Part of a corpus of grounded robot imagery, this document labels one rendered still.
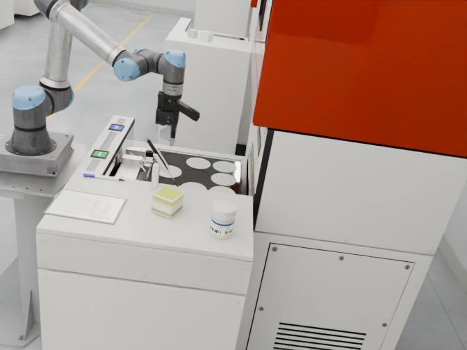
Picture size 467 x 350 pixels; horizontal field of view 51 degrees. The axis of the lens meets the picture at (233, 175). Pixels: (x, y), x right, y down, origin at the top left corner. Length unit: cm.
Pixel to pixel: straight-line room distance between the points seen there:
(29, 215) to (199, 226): 89
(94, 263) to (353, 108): 92
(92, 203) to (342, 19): 93
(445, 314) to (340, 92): 186
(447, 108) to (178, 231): 92
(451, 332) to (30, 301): 217
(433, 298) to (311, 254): 147
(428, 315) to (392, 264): 115
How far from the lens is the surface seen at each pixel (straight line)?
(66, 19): 178
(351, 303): 203
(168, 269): 146
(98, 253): 147
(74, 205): 156
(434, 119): 168
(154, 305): 156
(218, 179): 190
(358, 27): 153
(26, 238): 224
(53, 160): 198
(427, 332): 294
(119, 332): 166
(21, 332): 251
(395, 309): 210
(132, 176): 191
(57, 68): 203
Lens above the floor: 181
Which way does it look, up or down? 28 degrees down
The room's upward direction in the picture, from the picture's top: 9 degrees clockwise
